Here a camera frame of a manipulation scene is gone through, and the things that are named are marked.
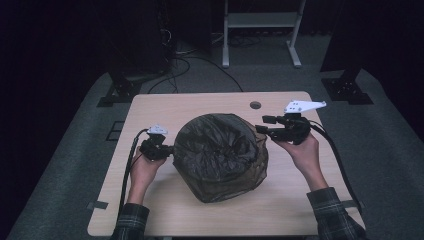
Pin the black garbage bag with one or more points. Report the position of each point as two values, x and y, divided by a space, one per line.
216 156

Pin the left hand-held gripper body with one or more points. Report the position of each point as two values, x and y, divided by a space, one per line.
153 146

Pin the dark computer tower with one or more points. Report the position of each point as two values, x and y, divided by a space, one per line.
143 36

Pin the grey tape strip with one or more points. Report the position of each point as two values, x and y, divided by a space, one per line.
350 203
98 205

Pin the black stand base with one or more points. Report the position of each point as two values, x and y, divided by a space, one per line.
120 91
346 88

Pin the white metal desk frame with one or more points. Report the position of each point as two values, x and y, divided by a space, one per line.
263 20

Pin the person's right hand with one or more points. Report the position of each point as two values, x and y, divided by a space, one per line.
305 156

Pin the person's left hand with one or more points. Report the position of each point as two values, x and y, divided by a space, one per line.
143 173

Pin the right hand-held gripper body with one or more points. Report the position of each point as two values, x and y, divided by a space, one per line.
295 130

